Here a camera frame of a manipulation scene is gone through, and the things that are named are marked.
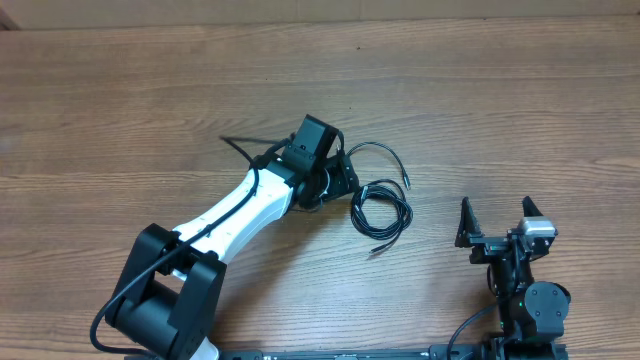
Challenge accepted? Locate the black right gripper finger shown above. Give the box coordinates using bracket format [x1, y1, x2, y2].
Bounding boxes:
[455, 197, 484, 248]
[522, 196, 542, 217]

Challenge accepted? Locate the black USB-A cable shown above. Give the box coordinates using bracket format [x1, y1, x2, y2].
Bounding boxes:
[349, 179, 414, 255]

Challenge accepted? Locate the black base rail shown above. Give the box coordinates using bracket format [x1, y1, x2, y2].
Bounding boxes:
[188, 341, 570, 360]

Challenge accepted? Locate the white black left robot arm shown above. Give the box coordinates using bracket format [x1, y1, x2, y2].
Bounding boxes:
[104, 155, 359, 359]

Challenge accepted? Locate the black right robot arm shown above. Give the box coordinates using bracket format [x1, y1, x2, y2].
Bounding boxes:
[446, 196, 571, 360]

